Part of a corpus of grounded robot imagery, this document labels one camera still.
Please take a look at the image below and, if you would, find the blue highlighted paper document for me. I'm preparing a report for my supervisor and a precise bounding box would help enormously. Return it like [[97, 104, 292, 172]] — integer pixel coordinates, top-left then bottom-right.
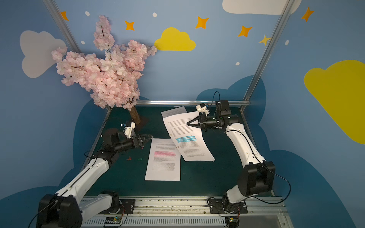
[[163, 111, 215, 162]]

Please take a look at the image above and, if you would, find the purple highlighted paper document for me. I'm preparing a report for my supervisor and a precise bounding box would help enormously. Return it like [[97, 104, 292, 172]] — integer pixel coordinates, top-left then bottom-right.
[[161, 106, 187, 118]]

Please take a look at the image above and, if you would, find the pink highlighted paper document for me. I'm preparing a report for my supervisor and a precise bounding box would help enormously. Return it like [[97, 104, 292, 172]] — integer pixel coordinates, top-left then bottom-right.
[[145, 138, 181, 181]]

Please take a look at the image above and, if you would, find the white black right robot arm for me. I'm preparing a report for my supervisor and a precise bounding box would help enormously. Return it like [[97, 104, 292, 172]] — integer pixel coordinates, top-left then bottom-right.
[[186, 100, 276, 214]]

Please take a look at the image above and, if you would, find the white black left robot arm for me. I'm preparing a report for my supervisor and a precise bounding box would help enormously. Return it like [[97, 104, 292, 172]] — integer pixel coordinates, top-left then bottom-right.
[[34, 126, 153, 228]]

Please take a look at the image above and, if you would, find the pink cherry blossom tree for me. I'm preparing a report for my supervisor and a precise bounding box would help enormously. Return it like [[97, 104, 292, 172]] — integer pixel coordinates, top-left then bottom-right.
[[51, 15, 157, 124]]

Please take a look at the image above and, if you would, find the left green circuit board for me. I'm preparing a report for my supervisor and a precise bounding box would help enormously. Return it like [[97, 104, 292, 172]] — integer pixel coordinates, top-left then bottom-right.
[[103, 217, 122, 228]]

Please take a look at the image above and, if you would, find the right circuit board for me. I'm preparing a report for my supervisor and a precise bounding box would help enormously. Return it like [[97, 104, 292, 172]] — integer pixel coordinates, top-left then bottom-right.
[[224, 217, 240, 228]]

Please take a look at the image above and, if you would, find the aluminium back frame bar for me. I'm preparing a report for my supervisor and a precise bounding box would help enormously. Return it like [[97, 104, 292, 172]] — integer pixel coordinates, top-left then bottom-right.
[[137, 100, 250, 106]]

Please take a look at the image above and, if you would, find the aluminium right frame post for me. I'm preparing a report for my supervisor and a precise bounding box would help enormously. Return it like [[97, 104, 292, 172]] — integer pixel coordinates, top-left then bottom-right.
[[240, 0, 295, 114]]

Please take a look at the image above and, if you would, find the aluminium frame post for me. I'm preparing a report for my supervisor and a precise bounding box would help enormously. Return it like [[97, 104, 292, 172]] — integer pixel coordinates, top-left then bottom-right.
[[240, 0, 295, 114], [43, 0, 81, 53]]

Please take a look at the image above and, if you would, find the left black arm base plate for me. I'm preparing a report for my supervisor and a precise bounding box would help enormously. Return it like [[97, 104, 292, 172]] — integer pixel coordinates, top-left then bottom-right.
[[106, 199, 136, 215]]

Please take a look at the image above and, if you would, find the aluminium front rail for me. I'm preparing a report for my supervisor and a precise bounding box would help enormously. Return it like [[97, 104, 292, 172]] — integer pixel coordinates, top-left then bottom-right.
[[81, 197, 294, 228]]

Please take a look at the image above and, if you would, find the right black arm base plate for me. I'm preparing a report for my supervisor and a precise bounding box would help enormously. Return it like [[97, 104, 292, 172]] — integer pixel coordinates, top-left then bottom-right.
[[207, 196, 248, 215]]

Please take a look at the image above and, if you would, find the aluminium left frame post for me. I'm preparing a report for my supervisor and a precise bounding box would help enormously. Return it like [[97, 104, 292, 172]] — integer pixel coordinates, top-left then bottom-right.
[[43, 0, 81, 53]]

